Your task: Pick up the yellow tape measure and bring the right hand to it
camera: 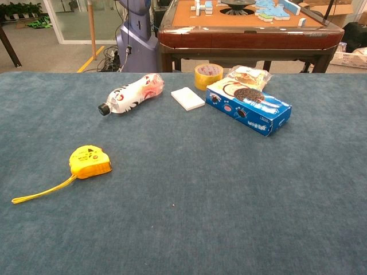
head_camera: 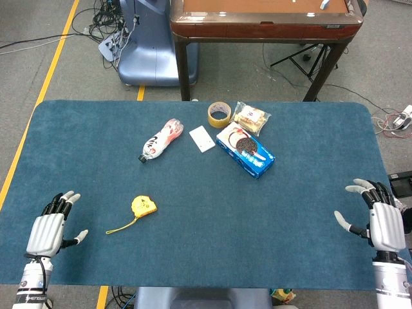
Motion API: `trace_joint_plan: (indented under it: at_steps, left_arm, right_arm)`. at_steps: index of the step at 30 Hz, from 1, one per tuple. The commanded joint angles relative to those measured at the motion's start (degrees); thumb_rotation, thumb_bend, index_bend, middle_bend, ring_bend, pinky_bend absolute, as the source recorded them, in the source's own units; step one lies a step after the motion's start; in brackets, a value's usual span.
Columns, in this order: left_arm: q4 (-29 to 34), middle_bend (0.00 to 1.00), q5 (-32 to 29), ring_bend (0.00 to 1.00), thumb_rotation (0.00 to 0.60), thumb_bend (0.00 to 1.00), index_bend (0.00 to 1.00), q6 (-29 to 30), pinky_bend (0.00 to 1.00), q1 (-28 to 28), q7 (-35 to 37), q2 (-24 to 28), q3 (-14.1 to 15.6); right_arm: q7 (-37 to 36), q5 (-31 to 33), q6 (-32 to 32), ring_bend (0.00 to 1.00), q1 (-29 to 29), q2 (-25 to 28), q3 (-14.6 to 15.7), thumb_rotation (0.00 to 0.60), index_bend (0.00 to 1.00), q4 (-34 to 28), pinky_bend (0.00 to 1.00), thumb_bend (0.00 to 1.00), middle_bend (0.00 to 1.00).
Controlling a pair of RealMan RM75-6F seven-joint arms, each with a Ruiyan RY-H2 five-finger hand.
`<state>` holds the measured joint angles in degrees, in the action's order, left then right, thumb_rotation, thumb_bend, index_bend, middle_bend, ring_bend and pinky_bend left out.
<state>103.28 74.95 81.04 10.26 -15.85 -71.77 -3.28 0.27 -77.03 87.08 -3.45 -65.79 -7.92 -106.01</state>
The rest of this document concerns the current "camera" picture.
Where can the clear snack bag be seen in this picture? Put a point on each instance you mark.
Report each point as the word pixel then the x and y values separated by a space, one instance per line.
pixel 249 76

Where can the blue Oreo cookie box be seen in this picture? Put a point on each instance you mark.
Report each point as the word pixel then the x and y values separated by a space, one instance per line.
pixel 252 114

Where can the black mahjong table hub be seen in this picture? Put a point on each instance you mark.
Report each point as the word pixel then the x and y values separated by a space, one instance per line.
pixel 237 5

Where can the blue mahjong tile stack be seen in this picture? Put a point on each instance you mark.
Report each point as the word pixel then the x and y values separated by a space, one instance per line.
pixel 205 7

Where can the black bag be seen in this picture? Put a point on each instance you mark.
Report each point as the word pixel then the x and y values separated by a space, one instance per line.
pixel 355 35

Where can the dark table leg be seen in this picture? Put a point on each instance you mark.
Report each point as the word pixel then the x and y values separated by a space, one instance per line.
pixel 10 47

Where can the brown mahjong table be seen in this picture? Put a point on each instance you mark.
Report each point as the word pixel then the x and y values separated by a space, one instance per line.
pixel 243 40

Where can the wooden pole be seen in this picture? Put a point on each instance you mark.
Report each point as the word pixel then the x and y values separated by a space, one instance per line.
pixel 92 34

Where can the cardboard box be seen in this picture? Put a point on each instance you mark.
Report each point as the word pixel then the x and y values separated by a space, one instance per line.
pixel 341 10

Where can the row of potted plants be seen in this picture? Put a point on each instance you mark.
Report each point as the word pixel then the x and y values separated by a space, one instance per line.
pixel 20 10

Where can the white rectangular pad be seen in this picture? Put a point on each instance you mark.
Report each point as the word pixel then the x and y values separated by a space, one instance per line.
pixel 187 98

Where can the green cloth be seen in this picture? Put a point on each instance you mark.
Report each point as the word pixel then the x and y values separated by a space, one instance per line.
pixel 40 22

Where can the white framed glass partition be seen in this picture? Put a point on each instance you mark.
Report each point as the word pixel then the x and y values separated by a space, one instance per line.
pixel 74 28

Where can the black thin rod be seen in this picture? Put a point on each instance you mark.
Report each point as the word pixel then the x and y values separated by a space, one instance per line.
pixel 328 13

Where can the white plastic basket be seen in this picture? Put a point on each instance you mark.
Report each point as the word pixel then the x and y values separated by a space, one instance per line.
pixel 349 58

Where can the single blue mahjong tile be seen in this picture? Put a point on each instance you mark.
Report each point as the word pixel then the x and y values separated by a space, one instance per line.
pixel 302 22

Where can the purple robot base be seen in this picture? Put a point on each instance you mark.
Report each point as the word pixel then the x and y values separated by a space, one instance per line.
pixel 137 51

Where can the clear bottle with white label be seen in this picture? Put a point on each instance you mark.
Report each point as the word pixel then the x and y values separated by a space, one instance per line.
pixel 132 93

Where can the blue table cloth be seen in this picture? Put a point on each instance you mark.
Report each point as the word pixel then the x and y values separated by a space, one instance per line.
pixel 183 200

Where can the yellowish packing tape roll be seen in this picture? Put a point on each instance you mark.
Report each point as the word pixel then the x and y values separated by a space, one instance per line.
pixel 200 82

